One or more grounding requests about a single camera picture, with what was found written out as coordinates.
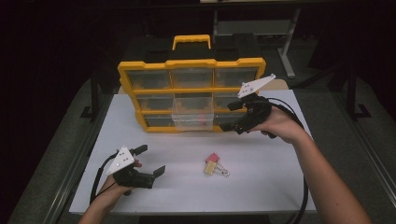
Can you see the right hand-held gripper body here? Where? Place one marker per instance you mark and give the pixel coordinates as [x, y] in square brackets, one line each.
[255, 109]

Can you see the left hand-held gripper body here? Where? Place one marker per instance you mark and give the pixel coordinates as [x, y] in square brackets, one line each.
[121, 160]

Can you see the pink binder clip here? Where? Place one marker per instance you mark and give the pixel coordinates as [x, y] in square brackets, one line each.
[212, 157]
[202, 118]

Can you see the clear plastic pull-out drawer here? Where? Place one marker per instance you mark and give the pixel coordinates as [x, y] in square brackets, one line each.
[190, 109]

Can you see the yellow organizer case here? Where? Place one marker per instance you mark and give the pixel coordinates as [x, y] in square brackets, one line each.
[193, 63]

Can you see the person's right hand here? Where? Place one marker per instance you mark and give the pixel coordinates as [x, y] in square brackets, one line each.
[280, 124]

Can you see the person's left hand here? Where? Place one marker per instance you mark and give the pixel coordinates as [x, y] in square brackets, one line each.
[109, 189]

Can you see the black metal stand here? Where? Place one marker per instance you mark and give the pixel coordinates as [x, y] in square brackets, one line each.
[94, 99]
[352, 93]

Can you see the grey metal desk frame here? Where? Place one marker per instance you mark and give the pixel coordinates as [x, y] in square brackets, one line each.
[288, 56]

